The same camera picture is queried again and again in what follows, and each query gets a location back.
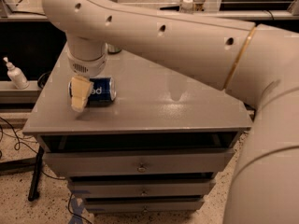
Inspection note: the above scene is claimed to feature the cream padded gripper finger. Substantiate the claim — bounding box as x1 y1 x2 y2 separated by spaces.
70 75 93 112

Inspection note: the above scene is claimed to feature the clear plastic water bottle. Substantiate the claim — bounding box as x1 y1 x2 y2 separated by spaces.
180 0 193 14

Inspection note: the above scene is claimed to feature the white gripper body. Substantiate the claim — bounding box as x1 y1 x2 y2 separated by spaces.
66 35 107 78

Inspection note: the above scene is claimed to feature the green soda can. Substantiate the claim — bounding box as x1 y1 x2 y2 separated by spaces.
107 44 121 54

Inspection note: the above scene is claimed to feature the grey drawer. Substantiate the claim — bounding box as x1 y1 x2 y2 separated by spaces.
84 197 204 213
44 148 235 176
68 179 216 198

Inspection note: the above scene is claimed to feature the top grey drawer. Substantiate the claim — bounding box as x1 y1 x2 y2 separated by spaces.
44 148 235 176

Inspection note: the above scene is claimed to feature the bottom grey drawer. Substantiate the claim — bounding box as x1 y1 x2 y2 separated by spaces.
84 197 204 213

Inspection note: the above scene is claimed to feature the blue pepsi can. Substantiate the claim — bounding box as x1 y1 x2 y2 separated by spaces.
68 77 116 103

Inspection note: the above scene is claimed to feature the metal frame rail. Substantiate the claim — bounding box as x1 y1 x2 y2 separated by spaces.
0 9 298 26

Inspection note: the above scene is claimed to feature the middle grey drawer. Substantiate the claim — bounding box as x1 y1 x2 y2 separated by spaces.
68 179 216 198

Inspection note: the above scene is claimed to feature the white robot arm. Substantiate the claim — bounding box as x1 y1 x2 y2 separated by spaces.
42 0 299 224

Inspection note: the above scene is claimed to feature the grey drawer cabinet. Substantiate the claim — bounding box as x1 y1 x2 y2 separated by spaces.
23 51 252 203

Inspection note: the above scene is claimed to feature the black stand leg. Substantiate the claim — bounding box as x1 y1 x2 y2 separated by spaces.
28 147 44 202

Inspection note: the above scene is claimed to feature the white pump dispenser bottle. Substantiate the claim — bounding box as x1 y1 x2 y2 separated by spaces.
3 57 29 90

